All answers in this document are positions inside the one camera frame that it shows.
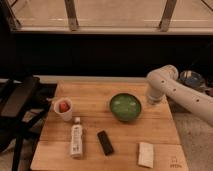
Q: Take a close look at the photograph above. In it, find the green ceramic bowl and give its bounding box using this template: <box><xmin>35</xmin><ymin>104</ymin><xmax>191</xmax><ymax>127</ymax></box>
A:
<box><xmin>109</xmin><ymin>93</ymin><xmax>142</xmax><ymax>122</ymax></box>

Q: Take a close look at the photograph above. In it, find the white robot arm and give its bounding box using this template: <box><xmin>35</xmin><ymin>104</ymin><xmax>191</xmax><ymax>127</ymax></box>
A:
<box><xmin>146</xmin><ymin>65</ymin><xmax>213</xmax><ymax>127</ymax></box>

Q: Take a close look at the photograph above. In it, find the white paper cup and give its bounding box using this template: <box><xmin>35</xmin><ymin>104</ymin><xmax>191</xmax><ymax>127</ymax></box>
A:
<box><xmin>54</xmin><ymin>98</ymin><xmax>72</xmax><ymax>121</ymax></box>

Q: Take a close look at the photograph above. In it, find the red fruit in cup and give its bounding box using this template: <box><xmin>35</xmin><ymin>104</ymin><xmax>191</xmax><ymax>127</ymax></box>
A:
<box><xmin>59</xmin><ymin>102</ymin><xmax>70</xmax><ymax>113</ymax></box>

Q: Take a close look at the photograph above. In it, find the black remote control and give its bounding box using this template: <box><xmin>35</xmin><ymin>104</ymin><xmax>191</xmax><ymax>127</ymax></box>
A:
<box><xmin>97</xmin><ymin>131</ymin><xmax>114</xmax><ymax>156</ymax></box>

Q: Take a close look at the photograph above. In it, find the white plastic bottle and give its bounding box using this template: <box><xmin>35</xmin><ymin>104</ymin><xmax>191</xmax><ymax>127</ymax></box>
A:
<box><xmin>70</xmin><ymin>117</ymin><xmax>83</xmax><ymax>158</ymax></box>

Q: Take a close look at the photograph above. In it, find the white folded cloth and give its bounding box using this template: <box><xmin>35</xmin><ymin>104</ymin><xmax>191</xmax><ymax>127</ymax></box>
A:
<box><xmin>138</xmin><ymin>142</ymin><xmax>154</xmax><ymax>168</ymax></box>

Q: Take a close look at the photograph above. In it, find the black chair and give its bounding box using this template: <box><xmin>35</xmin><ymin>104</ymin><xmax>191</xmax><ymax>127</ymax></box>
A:
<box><xmin>0</xmin><ymin>76</ymin><xmax>56</xmax><ymax>171</ymax></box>

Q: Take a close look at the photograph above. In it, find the blue round object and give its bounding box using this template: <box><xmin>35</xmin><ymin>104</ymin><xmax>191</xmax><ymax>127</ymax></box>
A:
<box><xmin>179</xmin><ymin>70</ymin><xmax>204</xmax><ymax>88</ymax></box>

